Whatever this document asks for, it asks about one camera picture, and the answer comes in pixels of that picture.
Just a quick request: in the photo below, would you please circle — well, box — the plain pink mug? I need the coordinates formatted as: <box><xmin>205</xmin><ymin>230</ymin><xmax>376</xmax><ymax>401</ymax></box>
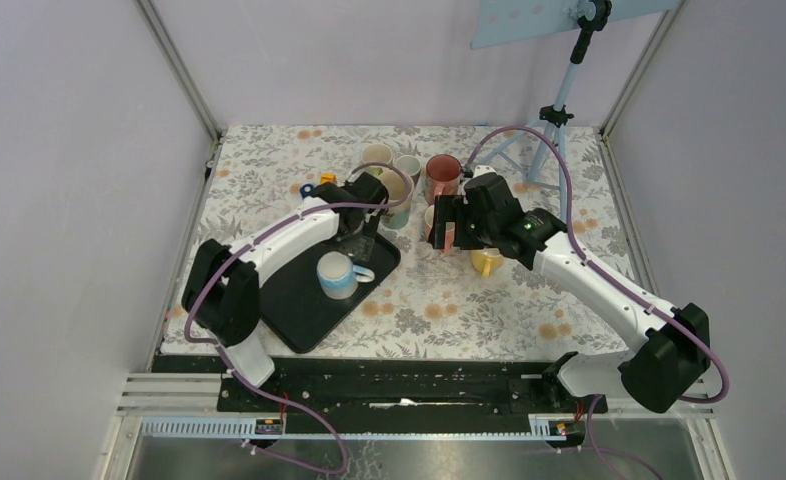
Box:
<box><xmin>424</xmin><ymin>205</ymin><xmax>455</xmax><ymax>254</ymax></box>

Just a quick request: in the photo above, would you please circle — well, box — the yellow mug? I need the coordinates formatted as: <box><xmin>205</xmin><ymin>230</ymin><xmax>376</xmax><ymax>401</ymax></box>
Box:
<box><xmin>470</xmin><ymin>248</ymin><xmax>504</xmax><ymax>278</ymax></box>

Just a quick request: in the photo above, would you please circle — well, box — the cream floral mug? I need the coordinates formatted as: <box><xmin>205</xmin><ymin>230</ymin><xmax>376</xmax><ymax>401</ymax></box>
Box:
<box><xmin>379</xmin><ymin>169</ymin><xmax>414</xmax><ymax>230</ymax></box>

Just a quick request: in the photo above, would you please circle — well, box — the light blue mug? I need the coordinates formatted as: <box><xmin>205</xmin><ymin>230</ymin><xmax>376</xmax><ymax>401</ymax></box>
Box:
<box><xmin>316</xmin><ymin>251</ymin><xmax>375</xmax><ymax>300</ymax></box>

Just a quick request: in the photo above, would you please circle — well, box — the grey mug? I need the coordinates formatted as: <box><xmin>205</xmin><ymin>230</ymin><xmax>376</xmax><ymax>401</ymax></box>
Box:
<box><xmin>393</xmin><ymin>155</ymin><xmax>422</xmax><ymax>186</ymax></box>

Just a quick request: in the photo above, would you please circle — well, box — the light green mug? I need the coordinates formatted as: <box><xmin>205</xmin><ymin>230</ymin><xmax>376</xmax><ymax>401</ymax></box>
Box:
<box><xmin>360</xmin><ymin>143</ymin><xmax>394</xmax><ymax>176</ymax></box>

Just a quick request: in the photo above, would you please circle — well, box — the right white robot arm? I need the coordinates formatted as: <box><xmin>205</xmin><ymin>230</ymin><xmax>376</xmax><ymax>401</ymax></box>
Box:
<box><xmin>429</xmin><ymin>171</ymin><xmax>712</xmax><ymax>413</ymax></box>

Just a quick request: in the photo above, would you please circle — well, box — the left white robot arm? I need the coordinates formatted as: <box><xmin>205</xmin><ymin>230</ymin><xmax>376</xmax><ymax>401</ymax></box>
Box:
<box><xmin>182</xmin><ymin>173</ymin><xmax>400</xmax><ymax>411</ymax></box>

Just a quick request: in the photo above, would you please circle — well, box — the blue yellow toy truck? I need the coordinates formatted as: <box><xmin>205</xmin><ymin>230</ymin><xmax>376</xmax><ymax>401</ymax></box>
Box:
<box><xmin>299</xmin><ymin>172</ymin><xmax>337</xmax><ymax>199</ymax></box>

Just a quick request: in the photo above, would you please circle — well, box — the floral tablecloth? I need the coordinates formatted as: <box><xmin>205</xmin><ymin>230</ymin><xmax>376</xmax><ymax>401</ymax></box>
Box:
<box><xmin>159</xmin><ymin>125</ymin><xmax>636</xmax><ymax>361</ymax></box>

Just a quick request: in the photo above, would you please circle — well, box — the black plastic tray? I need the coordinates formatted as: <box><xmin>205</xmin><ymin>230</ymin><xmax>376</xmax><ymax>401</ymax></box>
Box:
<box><xmin>260</xmin><ymin>234</ymin><xmax>401</xmax><ymax>354</ymax></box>

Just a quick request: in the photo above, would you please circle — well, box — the light blue tripod stand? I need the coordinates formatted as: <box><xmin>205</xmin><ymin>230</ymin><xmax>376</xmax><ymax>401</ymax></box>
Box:
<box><xmin>479</xmin><ymin>0</ymin><xmax>680</xmax><ymax>236</ymax></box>

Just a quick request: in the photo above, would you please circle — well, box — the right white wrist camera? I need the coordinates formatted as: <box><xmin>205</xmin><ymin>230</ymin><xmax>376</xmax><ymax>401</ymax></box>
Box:
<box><xmin>472</xmin><ymin>165</ymin><xmax>497</xmax><ymax>181</ymax></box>

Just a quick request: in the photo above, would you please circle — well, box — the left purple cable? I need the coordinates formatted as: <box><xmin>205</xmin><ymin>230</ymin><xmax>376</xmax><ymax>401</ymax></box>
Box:
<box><xmin>182</xmin><ymin>161</ymin><xmax>415</xmax><ymax>477</ymax></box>

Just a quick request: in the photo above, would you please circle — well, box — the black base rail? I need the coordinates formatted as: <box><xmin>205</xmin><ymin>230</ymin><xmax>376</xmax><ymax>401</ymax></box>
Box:
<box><xmin>217</xmin><ymin>357</ymin><xmax>593</xmax><ymax>434</ymax></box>

